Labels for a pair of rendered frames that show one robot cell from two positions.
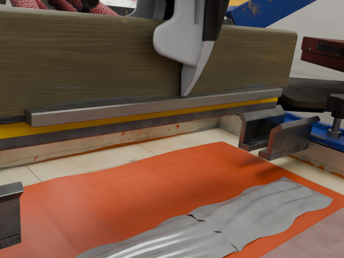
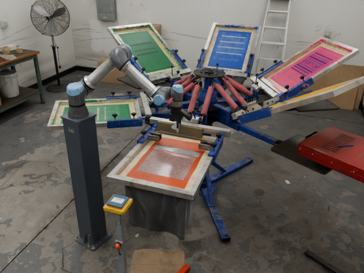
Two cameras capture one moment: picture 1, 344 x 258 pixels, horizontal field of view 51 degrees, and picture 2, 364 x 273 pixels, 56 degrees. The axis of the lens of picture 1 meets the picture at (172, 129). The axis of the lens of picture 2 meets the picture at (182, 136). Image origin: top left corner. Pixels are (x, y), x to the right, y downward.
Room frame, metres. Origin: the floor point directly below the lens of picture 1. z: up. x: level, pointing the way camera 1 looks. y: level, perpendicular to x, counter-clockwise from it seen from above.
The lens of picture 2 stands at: (-0.77, -2.00, 2.23)
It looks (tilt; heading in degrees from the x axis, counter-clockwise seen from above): 27 degrees down; 60
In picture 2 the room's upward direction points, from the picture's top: 2 degrees clockwise
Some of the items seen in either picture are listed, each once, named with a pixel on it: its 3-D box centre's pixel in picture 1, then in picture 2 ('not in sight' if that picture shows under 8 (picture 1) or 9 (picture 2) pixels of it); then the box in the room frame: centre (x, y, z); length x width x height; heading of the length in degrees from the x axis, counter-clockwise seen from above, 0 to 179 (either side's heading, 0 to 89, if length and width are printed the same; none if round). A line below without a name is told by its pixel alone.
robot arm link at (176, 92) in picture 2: not in sight; (177, 92); (0.33, 0.02, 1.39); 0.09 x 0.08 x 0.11; 141
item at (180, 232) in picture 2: not in sight; (155, 208); (-0.02, -0.34, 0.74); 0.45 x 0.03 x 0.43; 133
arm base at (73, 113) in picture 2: not in sight; (77, 109); (-0.31, 0.37, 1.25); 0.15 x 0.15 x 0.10
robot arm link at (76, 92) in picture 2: not in sight; (76, 93); (-0.30, 0.37, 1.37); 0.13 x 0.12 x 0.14; 51
